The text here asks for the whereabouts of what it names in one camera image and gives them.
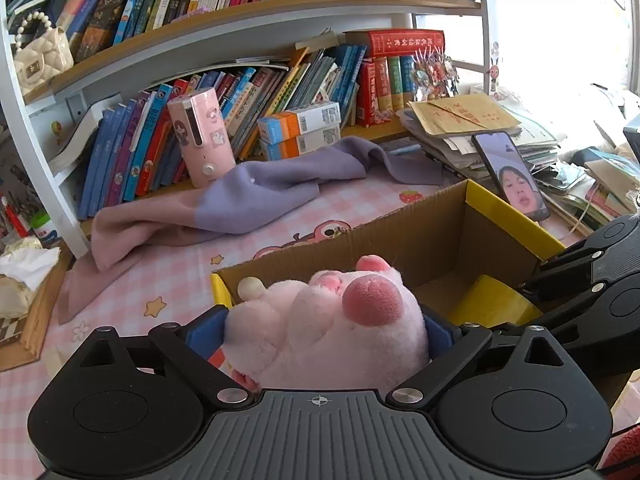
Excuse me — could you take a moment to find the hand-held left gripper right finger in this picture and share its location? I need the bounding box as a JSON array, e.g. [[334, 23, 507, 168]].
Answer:
[[390, 312, 566, 405]]

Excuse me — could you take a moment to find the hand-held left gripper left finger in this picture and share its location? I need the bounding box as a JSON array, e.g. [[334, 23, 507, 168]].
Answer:
[[67, 305, 251, 406]]

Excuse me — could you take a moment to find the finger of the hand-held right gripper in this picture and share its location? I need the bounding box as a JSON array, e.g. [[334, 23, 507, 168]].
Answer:
[[492, 280, 613, 356], [520, 237, 608, 303]]

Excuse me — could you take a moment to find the cardboard box with yellow flaps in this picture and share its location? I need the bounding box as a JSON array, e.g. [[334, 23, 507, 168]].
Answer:
[[210, 178, 568, 341]]

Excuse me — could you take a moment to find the pink plush pig toy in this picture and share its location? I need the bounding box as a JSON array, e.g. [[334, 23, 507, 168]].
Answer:
[[222, 255, 431, 393]]

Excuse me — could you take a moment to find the small cream ball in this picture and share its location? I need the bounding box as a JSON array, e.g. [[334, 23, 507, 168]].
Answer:
[[236, 276, 266, 303]]

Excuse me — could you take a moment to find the pile of booklets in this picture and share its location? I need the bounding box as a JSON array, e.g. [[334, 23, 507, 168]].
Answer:
[[537, 145, 640, 233]]

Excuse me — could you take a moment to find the black smartphone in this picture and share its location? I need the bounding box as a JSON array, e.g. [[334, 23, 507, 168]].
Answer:
[[471, 131, 551, 222]]

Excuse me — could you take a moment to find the red fuzzy cloth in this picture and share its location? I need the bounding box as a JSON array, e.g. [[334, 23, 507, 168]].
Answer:
[[597, 425, 640, 471]]

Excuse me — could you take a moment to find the purple and pink cloth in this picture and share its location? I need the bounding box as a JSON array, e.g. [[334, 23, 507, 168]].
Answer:
[[57, 136, 446, 326]]

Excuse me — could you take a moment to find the stack of papers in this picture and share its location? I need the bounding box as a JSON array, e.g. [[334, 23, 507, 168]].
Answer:
[[400, 105, 568, 181]]

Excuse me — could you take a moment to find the wooden tissue box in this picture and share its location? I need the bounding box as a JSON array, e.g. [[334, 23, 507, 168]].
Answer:
[[0, 245, 76, 373]]

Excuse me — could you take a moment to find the cardboard piece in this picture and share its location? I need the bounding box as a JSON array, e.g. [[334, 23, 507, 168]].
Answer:
[[407, 92, 523, 138]]

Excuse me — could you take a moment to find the crumpled white tissue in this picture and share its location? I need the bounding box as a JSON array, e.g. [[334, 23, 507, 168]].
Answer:
[[0, 237, 61, 318]]

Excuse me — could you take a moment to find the green cap bottle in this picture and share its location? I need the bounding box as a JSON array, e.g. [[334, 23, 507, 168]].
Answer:
[[27, 211, 58, 248]]

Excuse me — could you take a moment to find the row of leaning blue books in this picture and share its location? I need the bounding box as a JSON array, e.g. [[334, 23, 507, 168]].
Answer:
[[77, 42, 416, 221]]

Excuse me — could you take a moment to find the pink cartoon humidifier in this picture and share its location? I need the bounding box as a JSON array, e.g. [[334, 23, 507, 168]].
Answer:
[[167, 87, 237, 188]]

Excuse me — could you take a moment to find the white thick open book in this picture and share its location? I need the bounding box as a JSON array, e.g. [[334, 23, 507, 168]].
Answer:
[[49, 105, 107, 176]]

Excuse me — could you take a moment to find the thick red dictionary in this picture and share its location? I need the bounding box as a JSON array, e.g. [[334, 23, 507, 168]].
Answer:
[[345, 29, 446, 58]]

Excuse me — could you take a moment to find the cream quilted pearl handbag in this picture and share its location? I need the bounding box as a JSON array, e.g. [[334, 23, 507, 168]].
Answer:
[[12, 11, 75, 97]]

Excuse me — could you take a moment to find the white frame wooden bookshelf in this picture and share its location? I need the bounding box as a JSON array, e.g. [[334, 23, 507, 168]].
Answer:
[[0, 0, 501, 261]]

